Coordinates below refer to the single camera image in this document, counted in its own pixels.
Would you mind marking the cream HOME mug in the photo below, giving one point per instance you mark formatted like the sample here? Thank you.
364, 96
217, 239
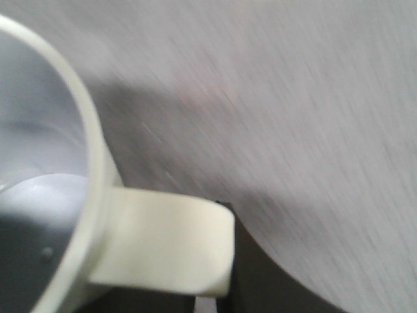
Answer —
70, 229

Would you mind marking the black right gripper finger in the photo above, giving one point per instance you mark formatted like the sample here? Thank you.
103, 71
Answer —
260, 285

